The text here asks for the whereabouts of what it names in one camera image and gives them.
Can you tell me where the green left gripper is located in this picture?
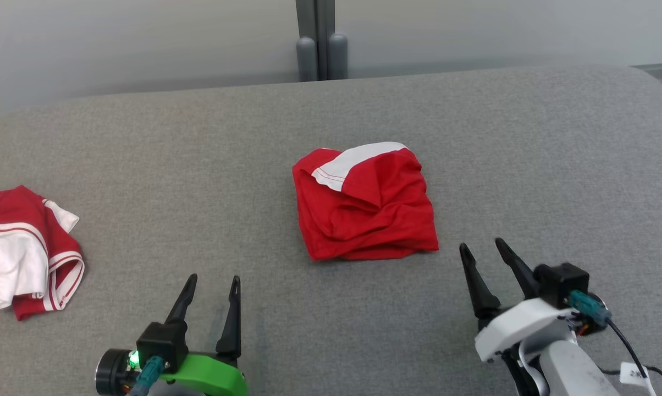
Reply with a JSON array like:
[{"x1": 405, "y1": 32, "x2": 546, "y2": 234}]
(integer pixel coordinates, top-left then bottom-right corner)
[{"x1": 165, "y1": 273, "x2": 249, "y2": 396}]

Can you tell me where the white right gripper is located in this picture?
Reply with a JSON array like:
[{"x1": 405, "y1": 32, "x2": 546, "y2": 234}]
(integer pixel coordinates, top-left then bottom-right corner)
[{"x1": 459, "y1": 237, "x2": 577, "y2": 364}]

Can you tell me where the red shirt with white collar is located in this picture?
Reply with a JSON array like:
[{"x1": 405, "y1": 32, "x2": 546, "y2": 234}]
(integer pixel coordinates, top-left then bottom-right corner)
[{"x1": 292, "y1": 142, "x2": 440, "y2": 262}]

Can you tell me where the red and white striped garment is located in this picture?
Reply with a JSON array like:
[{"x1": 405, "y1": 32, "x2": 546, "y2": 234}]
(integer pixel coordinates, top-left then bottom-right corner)
[{"x1": 0, "y1": 185, "x2": 86, "y2": 322}]

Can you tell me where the teal plug left camera cable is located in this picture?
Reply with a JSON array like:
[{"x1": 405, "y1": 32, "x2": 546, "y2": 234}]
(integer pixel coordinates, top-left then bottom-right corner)
[{"x1": 126, "y1": 355, "x2": 166, "y2": 396}]

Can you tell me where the teal plug camera cable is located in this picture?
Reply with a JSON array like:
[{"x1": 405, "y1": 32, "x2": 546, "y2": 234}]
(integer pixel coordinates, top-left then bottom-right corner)
[
  {"x1": 126, "y1": 355, "x2": 166, "y2": 396},
  {"x1": 566, "y1": 290, "x2": 662, "y2": 396}
]

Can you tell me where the teal plug right camera cable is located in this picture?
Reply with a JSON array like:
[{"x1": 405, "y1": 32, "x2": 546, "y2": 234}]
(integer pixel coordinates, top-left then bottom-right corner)
[{"x1": 566, "y1": 290, "x2": 662, "y2": 396}]

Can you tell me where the white cable label tag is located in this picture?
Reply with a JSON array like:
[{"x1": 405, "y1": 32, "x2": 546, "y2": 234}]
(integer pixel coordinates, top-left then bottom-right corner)
[{"x1": 619, "y1": 361, "x2": 658, "y2": 396}]

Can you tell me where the grey aluminium partition post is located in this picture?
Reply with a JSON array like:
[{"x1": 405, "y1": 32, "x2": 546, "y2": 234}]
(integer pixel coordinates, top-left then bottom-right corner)
[{"x1": 295, "y1": 0, "x2": 349, "y2": 83}]

